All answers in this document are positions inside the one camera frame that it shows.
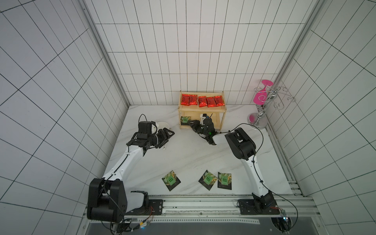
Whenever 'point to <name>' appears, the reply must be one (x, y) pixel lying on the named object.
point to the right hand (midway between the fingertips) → (183, 123)
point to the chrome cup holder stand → (259, 121)
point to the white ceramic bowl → (162, 125)
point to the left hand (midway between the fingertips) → (170, 138)
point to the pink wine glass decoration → (260, 97)
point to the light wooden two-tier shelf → (193, 104)
